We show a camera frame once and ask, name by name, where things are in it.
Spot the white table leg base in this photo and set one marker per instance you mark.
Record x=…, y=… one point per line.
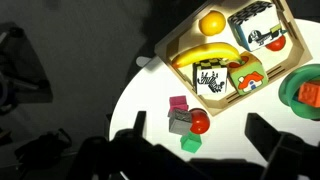
x=143, y=61

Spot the green block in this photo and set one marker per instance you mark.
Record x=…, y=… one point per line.
x=191, y=142

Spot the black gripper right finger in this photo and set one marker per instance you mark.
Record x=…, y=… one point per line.
x=263, y=133

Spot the small red tomato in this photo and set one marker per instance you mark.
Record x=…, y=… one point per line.
x=278, y=44

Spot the green bowl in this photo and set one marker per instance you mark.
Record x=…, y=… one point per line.
x=289, y=87

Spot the wooden tray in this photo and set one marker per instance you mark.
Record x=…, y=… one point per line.
x=213, y=106

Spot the pink block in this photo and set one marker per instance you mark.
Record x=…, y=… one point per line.
x=178, y=101

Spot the large black white patterned cube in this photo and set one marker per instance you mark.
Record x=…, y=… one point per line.
x=256, y=25

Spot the gray block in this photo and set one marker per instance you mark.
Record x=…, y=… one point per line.
x=180, y=121

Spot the red ball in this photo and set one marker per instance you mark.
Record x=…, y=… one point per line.
x=201, y=122

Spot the yellow orange fruit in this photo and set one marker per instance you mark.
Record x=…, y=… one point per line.
x=212, y=22

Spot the zebra print soft cube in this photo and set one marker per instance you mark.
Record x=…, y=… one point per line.
x=210, y=78

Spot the green house print cube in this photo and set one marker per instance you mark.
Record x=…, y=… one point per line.
x=250, y=78

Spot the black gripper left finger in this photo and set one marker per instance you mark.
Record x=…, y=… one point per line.
x=140, y=123

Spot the black camera tripod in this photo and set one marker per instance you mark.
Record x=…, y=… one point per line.
x=20, y=66

